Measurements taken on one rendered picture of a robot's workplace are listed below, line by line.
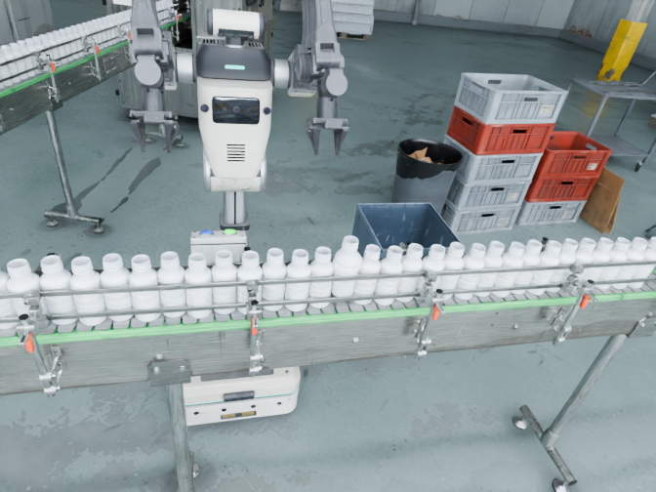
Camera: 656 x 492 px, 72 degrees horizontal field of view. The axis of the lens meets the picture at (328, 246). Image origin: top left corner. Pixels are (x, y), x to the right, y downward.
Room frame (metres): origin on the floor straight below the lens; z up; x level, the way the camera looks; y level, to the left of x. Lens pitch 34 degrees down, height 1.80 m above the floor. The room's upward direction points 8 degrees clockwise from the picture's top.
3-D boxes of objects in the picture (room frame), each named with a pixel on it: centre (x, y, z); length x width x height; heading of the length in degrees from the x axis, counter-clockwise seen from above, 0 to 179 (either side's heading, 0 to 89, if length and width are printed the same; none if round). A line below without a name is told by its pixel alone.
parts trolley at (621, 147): (5.04, -2.85, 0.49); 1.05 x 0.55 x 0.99; 107
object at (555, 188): (3.59, -1.74, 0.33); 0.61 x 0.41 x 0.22; 110
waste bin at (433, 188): (3.02, -0.61, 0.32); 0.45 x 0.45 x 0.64
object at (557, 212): (3.59, -1.74, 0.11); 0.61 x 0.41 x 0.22; 110
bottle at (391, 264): (0.95, -0.17, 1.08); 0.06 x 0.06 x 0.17
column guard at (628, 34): (9.83, -5.07, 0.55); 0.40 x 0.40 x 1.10; 17
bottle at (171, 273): (0.79, 0.35, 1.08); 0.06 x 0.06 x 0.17
